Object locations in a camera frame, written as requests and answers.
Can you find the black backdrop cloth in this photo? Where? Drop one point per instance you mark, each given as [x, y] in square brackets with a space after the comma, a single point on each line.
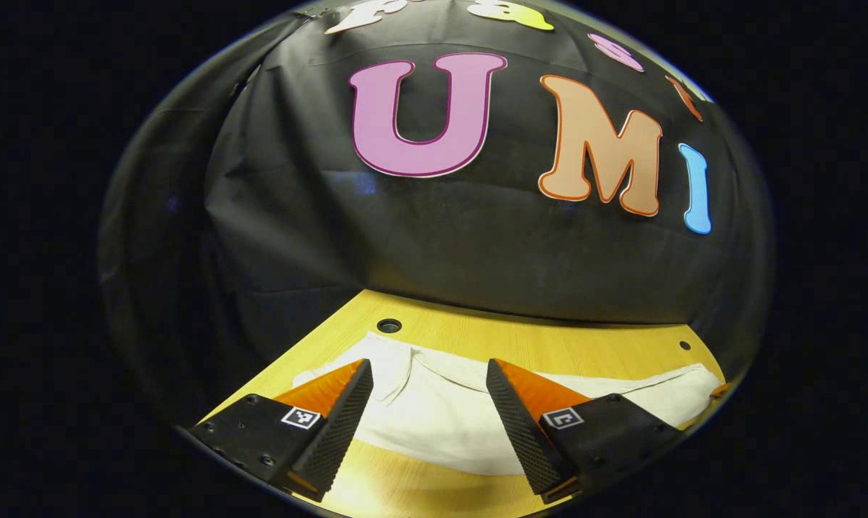
[441, 244]

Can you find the white jeans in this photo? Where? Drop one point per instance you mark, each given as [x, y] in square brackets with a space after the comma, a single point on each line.
[441, 421]

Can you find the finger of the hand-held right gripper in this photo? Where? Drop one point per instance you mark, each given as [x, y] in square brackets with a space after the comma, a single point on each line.
[722, 391]

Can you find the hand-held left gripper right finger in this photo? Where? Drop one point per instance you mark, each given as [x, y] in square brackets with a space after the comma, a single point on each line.
[524, 439]

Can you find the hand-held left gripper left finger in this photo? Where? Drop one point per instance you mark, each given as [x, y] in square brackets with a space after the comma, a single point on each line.
[333, 439]

